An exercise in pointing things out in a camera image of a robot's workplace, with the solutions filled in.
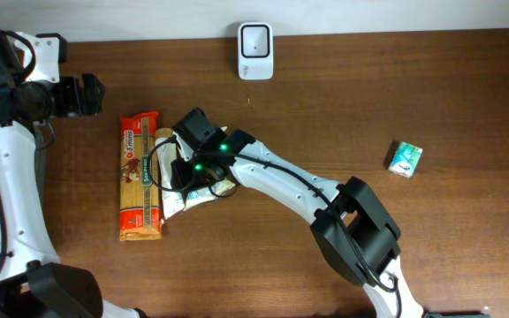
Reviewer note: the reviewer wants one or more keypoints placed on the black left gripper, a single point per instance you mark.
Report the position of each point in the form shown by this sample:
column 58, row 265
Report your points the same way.
column 77, row 104

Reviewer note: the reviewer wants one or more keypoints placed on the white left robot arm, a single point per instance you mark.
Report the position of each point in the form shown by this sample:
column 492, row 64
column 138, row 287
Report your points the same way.
column 33, row 281

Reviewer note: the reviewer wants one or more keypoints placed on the teal tissue pack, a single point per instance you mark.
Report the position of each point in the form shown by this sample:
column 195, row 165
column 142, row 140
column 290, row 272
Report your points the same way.
column 405, row 159

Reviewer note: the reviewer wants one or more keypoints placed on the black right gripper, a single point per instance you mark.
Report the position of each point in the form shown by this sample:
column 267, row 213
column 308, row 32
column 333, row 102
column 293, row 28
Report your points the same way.
column 180, row 173

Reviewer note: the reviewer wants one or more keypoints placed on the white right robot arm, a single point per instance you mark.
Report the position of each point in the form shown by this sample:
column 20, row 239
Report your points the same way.
column 356, row 235

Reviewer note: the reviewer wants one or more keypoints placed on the white tube with gold cap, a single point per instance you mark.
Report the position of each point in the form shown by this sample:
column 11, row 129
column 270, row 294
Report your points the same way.
column 172, row 201

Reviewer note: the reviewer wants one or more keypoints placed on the orange spaghetti packet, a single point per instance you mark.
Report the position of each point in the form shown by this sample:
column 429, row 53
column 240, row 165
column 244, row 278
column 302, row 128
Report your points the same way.
column 140, row 206

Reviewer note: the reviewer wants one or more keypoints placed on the white crinkled snack bag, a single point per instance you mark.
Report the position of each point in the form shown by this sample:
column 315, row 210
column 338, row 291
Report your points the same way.
column 193, row 198

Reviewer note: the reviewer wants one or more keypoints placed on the white barcode scanner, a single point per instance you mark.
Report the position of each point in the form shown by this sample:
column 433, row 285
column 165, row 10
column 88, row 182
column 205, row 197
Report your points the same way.
column 255, row 51

